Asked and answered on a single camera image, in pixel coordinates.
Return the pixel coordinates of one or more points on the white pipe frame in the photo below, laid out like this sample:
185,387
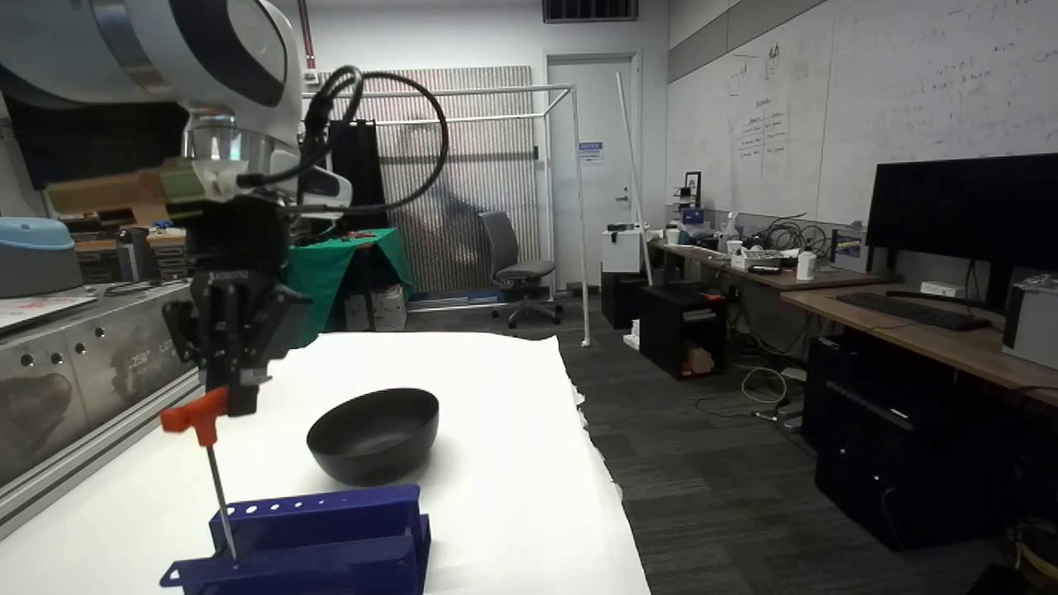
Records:
577,220

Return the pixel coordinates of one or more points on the aluminium rail frame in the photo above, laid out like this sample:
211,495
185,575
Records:
77,384

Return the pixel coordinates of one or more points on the black computer monitor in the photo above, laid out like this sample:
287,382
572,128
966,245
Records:
971,215

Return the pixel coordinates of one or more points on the blue door sign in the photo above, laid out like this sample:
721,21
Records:
588,145

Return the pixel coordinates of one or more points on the white cup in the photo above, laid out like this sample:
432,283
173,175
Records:
804,266

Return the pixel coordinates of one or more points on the white paper sheet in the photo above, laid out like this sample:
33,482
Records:
496,472

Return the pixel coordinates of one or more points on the blue-grey device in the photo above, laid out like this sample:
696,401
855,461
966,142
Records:
33,257

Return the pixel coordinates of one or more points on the grey office chair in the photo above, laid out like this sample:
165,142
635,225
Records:
522,275

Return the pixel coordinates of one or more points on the black computer tower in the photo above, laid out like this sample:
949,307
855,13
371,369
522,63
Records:
678,330

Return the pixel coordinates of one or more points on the wall whiteboard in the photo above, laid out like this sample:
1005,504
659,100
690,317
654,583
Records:
881,100

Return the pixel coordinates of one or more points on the black stand device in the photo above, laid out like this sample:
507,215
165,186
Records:
691,197

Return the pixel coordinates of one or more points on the grey partition panel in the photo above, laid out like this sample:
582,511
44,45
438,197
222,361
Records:
484,120

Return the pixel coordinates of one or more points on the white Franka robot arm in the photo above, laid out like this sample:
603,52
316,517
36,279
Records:
133,52

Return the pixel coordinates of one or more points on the white box on stand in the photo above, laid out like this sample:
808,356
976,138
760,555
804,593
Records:
622,252

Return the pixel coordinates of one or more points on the black ceiling vent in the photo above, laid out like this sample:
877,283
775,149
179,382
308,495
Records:
588,7

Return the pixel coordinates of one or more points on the long wooden desk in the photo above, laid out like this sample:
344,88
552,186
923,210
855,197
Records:
935,339

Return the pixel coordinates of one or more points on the black bowl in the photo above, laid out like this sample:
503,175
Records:
376,439

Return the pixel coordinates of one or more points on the yellowish wrist camera box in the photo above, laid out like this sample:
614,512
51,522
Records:
193,183

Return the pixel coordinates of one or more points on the white desktop box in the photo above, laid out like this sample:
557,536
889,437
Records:
1032,320

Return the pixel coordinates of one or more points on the blue plastic tool rack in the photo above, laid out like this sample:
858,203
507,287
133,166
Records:
317,547

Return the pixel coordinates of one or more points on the black keyboard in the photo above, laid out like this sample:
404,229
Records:
913,312

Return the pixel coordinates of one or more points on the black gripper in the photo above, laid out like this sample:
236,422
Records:
236,234

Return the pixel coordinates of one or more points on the white door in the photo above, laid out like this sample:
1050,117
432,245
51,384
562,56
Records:
600,100

